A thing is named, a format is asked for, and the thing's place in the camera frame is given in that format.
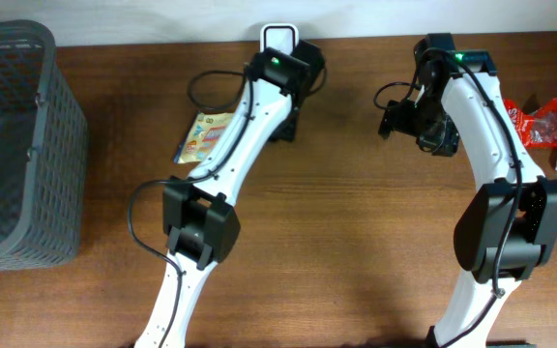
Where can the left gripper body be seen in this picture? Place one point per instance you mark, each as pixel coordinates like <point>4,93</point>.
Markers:
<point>284,130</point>

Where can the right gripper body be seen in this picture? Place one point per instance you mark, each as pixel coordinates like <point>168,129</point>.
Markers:
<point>399,119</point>

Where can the yellow white snack bag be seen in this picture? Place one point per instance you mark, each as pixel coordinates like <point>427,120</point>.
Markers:
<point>204,133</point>

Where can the red snack bag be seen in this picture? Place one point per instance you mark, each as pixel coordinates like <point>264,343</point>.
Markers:
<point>537,129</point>

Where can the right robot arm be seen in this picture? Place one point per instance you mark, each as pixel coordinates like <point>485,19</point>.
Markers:
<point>510,227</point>

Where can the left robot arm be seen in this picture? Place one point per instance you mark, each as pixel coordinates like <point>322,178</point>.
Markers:
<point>198,212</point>

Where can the white barcode scanner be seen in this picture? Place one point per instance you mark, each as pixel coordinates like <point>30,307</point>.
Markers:
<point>282,37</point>

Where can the grey plastic basket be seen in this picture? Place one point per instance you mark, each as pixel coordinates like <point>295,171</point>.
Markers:
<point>43,152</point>

